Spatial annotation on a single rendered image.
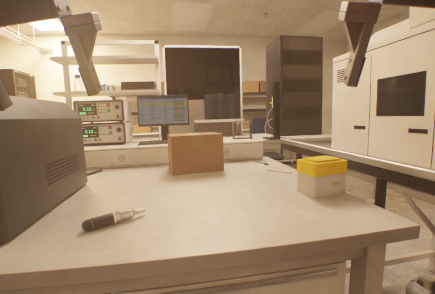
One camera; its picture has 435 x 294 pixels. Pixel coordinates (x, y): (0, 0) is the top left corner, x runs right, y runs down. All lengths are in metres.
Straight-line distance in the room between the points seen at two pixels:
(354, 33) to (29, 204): 0.70
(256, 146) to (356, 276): 0.79
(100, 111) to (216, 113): 1.16
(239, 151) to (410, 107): 0.74
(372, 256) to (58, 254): 0.64
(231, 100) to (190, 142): 1.78
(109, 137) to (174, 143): 1.52
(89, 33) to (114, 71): 4.94
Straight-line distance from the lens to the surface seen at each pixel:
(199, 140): 1.00
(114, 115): 2.43
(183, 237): 0.51
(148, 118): 2.46
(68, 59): 2.83
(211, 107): 2.68
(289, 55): 2.77
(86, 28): 0.36
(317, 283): 0.63
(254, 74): 5.41
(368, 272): 0.68
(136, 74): 5.22
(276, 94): 2.32
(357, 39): 0.38
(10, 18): 0.39
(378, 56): 1.29
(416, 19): 1.19
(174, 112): 2.45
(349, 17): 0.36
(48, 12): 0.37
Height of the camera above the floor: 1.13
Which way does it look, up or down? 7 degrees down
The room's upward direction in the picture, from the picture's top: 2 degrees counter-clockwise
